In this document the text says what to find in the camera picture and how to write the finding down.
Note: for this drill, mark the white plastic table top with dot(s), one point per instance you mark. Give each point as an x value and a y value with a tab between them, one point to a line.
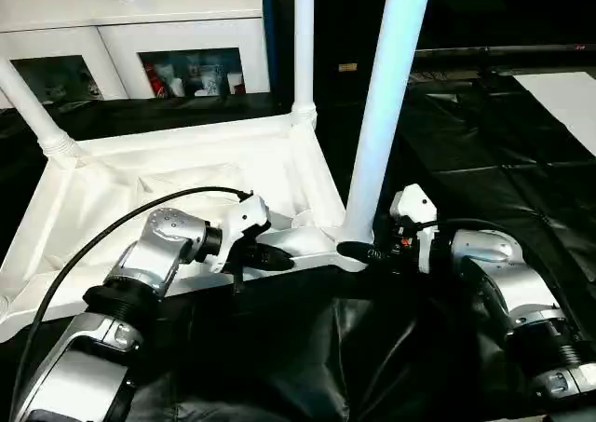
116	184

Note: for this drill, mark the white plastic table leg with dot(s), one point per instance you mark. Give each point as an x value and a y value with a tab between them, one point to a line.
28	105
303	44
386	91

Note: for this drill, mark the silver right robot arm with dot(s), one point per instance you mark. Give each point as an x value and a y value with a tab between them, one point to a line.
521	291

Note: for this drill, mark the black mat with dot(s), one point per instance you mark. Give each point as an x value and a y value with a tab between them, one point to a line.
489	198

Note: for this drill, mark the red white small bottle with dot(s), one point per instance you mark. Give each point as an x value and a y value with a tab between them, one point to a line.
156	82

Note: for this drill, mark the white flat sheet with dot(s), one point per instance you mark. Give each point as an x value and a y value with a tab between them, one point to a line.
563	105

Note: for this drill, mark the black long bar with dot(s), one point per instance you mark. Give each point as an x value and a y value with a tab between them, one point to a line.
512	48

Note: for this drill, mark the black case with gold label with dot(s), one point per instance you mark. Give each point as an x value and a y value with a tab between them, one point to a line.
335	21

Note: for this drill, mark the white cabinet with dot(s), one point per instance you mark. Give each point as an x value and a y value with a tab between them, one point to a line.
139	21

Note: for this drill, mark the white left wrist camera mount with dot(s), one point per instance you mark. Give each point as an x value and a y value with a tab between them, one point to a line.
247	212

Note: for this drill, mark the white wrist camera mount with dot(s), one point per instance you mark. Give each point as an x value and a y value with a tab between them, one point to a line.
247	212
414	198

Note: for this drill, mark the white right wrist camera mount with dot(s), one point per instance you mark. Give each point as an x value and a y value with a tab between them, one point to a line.
414	198

